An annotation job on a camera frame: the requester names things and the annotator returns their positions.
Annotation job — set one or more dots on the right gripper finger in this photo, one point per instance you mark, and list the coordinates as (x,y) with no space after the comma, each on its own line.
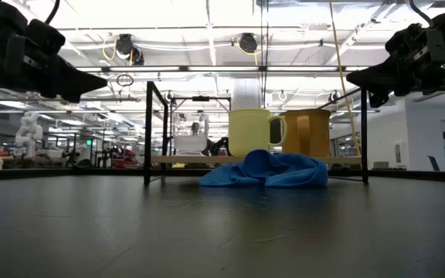
(378,99)
(373,77)

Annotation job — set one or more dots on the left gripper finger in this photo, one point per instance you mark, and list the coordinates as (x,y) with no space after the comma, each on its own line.
(79,83)

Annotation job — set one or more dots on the orange enamel mug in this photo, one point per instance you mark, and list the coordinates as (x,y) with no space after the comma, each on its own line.
(315,133)

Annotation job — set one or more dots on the pale yellow plastic mug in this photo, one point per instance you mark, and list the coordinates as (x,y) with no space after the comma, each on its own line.
(247,133)

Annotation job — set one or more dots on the white robot figure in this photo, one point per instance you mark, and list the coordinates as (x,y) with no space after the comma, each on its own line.
(29,133)

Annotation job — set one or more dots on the black metal stand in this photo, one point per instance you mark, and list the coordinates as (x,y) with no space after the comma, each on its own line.
(201,98)

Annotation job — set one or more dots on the white round column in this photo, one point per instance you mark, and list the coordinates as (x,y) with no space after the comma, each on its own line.
(247,94)

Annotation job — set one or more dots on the blue cloth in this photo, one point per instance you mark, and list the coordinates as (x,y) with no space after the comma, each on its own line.
(269,171)

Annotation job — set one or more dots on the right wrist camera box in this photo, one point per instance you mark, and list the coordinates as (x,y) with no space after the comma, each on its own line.
(402,38)

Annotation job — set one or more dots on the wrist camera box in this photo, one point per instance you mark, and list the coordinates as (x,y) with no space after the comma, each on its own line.
(402,38)
(45,36)

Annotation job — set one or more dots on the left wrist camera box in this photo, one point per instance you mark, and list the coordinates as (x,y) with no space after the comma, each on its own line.
(45,36)

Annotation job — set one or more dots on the wooden shelf with black frame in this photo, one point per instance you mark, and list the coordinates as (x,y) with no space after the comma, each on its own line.
(147,135)

